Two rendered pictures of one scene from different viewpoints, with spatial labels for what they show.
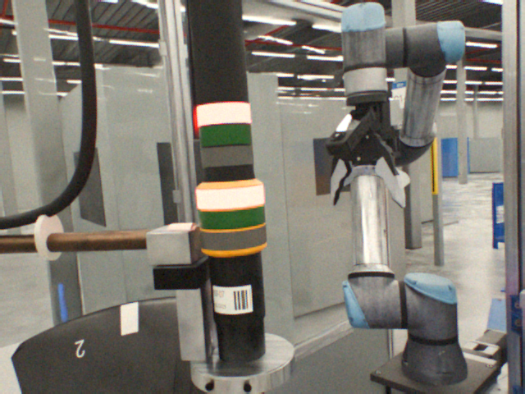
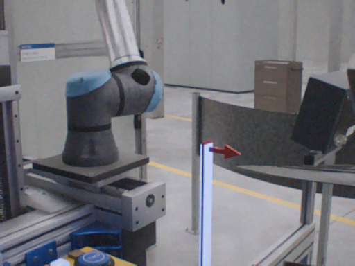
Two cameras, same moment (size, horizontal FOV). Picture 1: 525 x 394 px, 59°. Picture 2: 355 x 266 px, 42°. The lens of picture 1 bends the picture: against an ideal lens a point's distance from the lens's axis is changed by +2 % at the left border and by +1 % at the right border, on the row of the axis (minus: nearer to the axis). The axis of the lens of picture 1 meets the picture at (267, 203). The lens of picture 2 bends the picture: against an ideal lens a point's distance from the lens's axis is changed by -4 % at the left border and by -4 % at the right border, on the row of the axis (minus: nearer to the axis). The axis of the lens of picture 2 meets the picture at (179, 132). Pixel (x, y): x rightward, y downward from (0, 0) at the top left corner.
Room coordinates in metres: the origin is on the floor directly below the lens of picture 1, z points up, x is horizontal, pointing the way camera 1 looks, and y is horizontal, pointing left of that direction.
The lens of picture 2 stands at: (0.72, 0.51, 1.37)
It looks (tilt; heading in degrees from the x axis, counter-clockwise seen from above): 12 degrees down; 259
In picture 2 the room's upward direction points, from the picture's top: straight up
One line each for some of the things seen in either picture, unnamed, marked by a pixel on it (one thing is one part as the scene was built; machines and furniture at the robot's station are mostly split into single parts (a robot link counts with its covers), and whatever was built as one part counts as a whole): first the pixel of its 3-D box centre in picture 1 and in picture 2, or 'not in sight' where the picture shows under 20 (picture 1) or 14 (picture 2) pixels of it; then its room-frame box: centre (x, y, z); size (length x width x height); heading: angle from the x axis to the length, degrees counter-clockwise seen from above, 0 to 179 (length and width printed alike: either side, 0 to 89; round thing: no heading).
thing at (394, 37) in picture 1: (372, 52); not in sight; (0.93, -0.23, 1.78); 0.11 x 0.11 x 0.08; 78
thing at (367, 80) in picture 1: (363, 85); not in sight; (0.84, -0.19, 1.70); 0.08 x 0.08 x 0.05
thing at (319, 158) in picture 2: not in sight; (324, 151); (0.08, -0.67, 1.04); 0.24 x 0.03 x 0.03; 43
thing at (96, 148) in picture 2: not in sight; (89, 140); (0.72, -0.73, 1.09); 0.15 x 0.15 x 0.10
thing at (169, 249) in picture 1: (223, 299); not in sight; (0.30, 0.03, 1.49); 0.09 x 0.07 x 0.10; 78
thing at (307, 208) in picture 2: not in sight; (308, 188); (0.15, -0.60, 0.96); 0.03 x 0.03 x 0.20; 43
